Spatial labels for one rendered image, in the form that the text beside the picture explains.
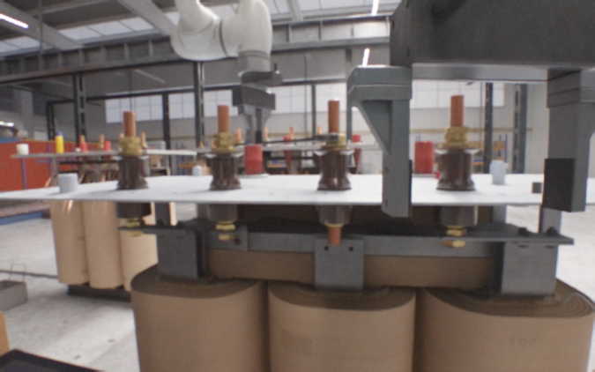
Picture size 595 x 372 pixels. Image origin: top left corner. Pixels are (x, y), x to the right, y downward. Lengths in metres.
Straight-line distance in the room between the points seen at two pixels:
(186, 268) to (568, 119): 0.82
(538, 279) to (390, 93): 0.73
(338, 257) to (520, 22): 0.61
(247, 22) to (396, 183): 0.73
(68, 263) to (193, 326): 2.93
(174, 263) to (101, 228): 2.48
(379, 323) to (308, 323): 0.17
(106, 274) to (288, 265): 2.75
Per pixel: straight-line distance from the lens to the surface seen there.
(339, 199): 0.55
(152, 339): 0.99
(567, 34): 0.27
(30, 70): 14.55
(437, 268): 0.89
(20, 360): 1.22
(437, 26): 0.22
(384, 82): 0.21
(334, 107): 0.68
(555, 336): 0.91
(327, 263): 0.75
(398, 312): 0.80
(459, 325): 0.85
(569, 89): 0.29
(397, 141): 0.21
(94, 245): 3.41
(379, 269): 0.86
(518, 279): 0.86
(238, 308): 0.87
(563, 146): 0.29
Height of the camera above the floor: 1.43
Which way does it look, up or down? 5 degrees down
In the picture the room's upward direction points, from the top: 1 degrees counter-clockwise
